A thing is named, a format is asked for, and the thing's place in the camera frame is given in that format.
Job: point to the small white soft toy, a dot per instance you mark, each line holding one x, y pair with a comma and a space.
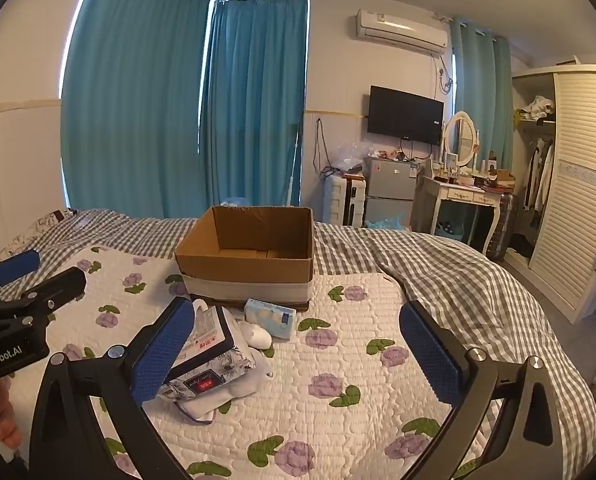
258, 336

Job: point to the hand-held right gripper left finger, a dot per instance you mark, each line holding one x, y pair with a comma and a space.
161, 352

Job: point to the light blue tissue packet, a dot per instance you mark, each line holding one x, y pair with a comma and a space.
270, 316

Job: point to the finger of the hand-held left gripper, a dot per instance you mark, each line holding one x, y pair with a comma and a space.
15, 266
60, 285

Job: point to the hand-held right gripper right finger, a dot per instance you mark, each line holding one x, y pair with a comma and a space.
430, 360

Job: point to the white dressing table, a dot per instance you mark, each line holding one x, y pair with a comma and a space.
453, 195

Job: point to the hanging clothes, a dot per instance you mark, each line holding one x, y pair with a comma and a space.
540, 172

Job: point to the dark suitcase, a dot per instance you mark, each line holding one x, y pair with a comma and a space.
505, 225

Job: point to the white oval mirror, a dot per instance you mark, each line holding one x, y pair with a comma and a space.
460, 136

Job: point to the black wall television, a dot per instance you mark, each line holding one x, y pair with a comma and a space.
405, 115

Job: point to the white pole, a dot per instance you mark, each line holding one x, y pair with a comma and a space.
293, 165

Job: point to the floral tissue pack red label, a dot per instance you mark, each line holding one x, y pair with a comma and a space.
217, 372

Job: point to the clear plastic bag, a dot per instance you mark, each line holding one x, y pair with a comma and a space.
353, 155

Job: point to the wide teal curtain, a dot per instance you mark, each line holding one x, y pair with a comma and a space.
132, 100

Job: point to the grey checkered bedsheet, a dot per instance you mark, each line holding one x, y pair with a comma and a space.
478, 280

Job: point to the blue plastic bag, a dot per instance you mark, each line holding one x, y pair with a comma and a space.
385, 221

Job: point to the silver small fridge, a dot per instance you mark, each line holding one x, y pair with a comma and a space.
390, 185

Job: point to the white tissue pack dark border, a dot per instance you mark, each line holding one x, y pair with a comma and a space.
206, 336

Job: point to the white louvred wardrobe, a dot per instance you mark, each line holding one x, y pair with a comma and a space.
578, 185

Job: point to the narrow teal curtain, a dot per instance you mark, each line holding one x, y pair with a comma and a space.
480, 80

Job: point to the brown cardboard box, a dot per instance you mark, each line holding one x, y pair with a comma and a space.
248, 270

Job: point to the white air conditioner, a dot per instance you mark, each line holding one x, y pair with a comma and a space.
403, 30

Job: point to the white suitcase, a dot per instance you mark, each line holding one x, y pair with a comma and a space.
338, 200

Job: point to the folded clothes pile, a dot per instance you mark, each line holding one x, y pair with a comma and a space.
538, 107

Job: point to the white quilted flower mat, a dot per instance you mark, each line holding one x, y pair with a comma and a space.
338, 385

